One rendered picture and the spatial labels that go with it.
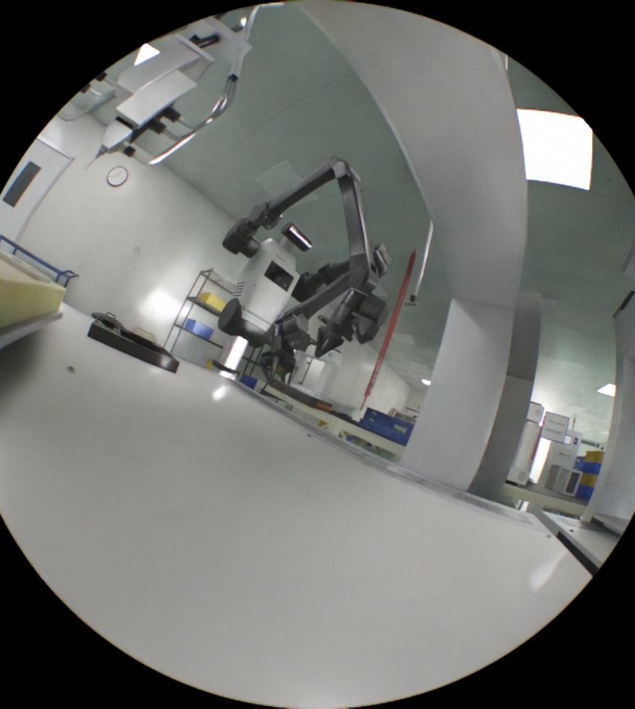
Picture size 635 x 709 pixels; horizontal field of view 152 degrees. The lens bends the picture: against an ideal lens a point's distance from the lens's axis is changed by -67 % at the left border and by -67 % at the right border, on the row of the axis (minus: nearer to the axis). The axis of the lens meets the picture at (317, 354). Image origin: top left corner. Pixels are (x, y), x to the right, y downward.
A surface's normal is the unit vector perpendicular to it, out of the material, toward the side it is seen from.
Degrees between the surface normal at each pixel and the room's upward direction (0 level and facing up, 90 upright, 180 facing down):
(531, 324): 90
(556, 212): 180
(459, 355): 90
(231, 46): 180
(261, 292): 90
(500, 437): 90
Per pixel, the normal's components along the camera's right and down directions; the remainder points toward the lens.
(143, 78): 0.73, 0.21
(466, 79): -0.39, 0.91
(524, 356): -0.56, -0.36
